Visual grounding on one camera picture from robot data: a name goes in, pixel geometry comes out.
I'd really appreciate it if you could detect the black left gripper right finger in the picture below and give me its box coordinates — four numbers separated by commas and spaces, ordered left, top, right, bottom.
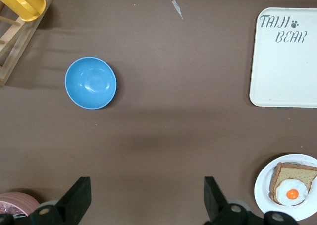
204, 176, 264, 225

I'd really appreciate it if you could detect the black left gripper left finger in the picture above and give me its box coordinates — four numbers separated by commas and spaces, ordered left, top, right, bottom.
28, 176, 92, 225

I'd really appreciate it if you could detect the white round plate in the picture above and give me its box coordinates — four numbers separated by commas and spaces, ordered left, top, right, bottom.
254, 153, 317, 221

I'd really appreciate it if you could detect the pink bowl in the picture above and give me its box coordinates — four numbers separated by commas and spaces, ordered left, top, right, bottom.
0, 191, 40, 217

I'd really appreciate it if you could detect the toy fried egg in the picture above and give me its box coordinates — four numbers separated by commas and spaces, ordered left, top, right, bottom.
275, 179, 309, 206

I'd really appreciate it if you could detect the brown bread slice under egg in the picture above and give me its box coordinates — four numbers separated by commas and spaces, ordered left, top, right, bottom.
269, 162, 317, 206

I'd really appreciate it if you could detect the blue bowl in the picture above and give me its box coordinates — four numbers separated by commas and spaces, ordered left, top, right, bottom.
64, 57, 117, 110

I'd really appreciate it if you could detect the cream tray with bear print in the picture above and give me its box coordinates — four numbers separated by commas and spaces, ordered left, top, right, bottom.
249, 7, 317, 108

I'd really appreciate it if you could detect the wooden mug drying rack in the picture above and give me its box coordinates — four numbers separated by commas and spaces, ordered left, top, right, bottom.
0, 0, 56, 86

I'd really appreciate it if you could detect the grey tape scrap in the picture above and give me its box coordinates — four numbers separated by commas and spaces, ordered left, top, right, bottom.
171, 0, 184, 20

